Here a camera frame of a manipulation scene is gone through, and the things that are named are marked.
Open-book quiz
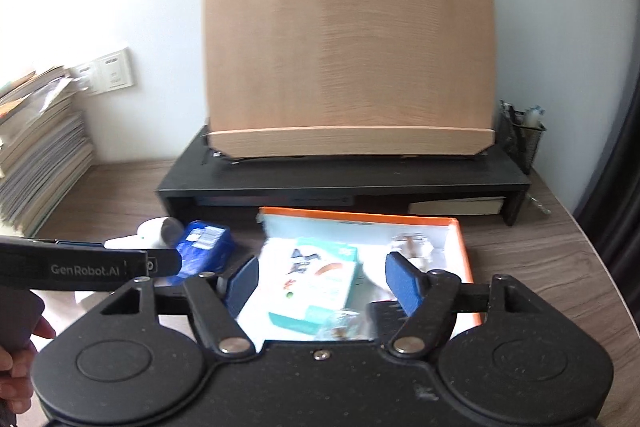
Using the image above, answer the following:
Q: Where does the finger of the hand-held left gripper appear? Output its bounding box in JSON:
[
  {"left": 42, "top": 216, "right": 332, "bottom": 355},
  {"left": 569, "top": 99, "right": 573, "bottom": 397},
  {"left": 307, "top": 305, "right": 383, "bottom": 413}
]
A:
[{"left": 126, "top": 249, "right": 184, "bottom": 281}]

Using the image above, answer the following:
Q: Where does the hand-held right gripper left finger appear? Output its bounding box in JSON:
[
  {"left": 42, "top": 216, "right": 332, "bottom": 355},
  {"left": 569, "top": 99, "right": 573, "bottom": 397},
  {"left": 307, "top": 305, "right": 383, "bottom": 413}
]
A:
[{"left": 100, "top": 254, "right": 261, "bottom": 355}]

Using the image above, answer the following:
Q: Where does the teal cardboard box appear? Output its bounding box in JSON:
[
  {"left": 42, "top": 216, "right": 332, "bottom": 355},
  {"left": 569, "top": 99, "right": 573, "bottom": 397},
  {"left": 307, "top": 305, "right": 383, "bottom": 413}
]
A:
[{"left": 257, "top": 236, "right": 366, "bottom": 338}]

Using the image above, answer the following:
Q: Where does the black mesh pen holder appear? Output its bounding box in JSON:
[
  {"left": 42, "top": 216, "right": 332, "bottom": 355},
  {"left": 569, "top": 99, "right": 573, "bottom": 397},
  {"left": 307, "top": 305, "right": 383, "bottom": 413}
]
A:
[{"left": 499, "top": 100, "right": 547, "bottom": 175}]

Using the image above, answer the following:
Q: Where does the white plug-in device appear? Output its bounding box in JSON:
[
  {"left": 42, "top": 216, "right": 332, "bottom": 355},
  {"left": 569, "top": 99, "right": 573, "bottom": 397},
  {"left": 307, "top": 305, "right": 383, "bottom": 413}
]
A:
[{"left": 104, "top": 217, "right": 185, "bottom": 253}]

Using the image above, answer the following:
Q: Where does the stack of books and papers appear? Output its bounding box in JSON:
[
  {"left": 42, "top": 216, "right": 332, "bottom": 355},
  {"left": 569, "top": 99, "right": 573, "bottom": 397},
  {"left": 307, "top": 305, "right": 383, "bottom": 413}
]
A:
[{"left": 0, "top": 66, "right": 96, "bottom": 238}]

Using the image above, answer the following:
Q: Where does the white tray with orange rim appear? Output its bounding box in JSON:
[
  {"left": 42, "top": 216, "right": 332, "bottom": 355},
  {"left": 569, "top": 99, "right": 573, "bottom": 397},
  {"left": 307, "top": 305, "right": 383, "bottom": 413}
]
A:
[{"left": 257, "top": 206, "right": 487, "bottom": 340}]

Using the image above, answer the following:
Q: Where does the black comb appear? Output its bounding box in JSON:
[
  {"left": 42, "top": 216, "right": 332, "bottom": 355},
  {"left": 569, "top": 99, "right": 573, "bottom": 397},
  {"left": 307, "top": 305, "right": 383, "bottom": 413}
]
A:
[{"left": 367, "top": 300, "right": 408, "bottom": 338}]

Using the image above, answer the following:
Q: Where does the person's left hand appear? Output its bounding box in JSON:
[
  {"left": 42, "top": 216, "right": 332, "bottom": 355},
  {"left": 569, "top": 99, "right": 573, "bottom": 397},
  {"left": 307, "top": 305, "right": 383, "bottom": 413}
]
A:
[{"left": 0, "top": 316, "right": 57, "bottom": 410}]

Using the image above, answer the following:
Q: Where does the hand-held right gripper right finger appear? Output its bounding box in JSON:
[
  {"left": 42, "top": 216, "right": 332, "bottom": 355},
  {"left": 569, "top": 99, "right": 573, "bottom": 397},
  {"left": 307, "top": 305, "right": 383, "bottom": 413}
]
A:
[{"left": 384, "top": 251, "right": 543, "bottom": 355}]

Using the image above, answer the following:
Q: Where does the white wall socket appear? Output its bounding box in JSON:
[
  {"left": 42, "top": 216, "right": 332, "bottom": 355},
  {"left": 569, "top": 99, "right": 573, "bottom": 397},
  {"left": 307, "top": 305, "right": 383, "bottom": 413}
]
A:
[
  {"left": 97, "top": 47, "right": 136, "bottom": 94},
  {"left": 71, "top": 60, "right": 103, "bottom": 96}
]

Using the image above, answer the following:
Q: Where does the white charger adapter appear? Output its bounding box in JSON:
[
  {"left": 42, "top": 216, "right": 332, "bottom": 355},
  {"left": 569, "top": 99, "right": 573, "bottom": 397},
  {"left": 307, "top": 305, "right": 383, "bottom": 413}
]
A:
[{"left": 362, "top": 257, "right": 396, "bottom": 293}]

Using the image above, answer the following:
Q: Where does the small clear spray bottle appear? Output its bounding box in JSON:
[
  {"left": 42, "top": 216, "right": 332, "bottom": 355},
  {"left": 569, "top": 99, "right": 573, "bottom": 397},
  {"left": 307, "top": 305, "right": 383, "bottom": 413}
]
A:
[{"left": 392, "top": 233, "right": 436, "bottom": 260}]

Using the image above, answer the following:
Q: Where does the black monitor riser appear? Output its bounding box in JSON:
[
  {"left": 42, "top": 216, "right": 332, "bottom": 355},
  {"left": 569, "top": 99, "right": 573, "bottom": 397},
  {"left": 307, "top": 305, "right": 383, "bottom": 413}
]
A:
[{"left": 155, "top": 124, "right": 531, "bottom": 227}]

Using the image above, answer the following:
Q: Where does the blue plastic box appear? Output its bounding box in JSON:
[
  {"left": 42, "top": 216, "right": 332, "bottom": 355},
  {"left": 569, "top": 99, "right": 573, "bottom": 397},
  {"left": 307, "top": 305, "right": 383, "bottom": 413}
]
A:
[{"left": 175, "top": 219, "right": 236, "bottom": 288}]

